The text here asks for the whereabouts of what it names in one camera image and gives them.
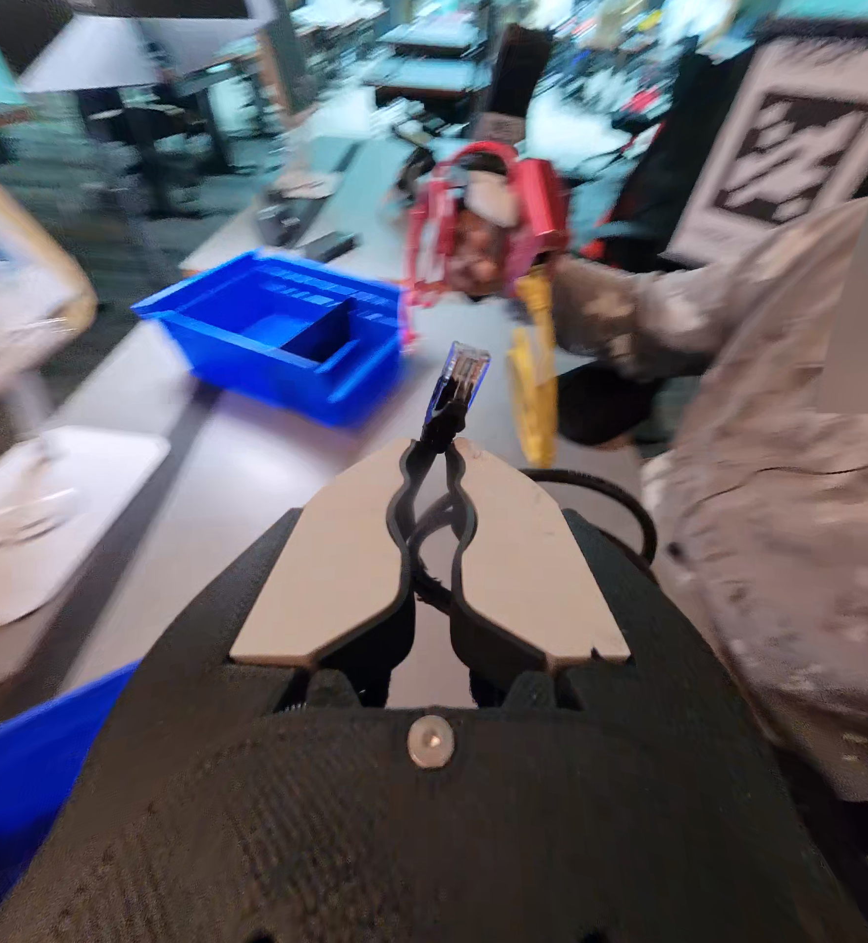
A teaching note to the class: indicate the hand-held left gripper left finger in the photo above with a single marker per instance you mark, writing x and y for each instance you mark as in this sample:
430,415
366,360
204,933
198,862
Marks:
316,574

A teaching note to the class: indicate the blue plastic storage bin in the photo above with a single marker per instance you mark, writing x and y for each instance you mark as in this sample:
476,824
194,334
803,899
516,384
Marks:
257,324
29,781

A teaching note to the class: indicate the red port box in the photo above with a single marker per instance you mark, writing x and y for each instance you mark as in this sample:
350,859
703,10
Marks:
544,206

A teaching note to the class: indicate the poster board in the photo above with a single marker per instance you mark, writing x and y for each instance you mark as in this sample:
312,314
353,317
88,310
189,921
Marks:
14,295

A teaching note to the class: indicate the printed black white tag board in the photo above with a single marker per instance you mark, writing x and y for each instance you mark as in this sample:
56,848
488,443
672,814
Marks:
795,147

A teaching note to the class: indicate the black device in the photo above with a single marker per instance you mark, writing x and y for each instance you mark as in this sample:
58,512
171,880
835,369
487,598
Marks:
331,247

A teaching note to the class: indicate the person's right hand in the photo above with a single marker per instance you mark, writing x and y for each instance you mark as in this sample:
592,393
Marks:
482,258

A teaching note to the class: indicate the person's right forearm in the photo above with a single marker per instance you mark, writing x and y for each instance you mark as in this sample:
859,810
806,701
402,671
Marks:
699,317

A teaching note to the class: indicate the white board stand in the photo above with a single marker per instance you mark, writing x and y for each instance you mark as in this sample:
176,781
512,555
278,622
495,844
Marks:
73,516

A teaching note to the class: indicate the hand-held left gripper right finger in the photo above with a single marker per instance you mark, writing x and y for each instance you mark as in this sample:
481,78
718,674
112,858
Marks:
530,574

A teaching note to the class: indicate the person's speckled grey hoodie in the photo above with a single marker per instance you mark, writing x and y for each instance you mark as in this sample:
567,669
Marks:
787,589

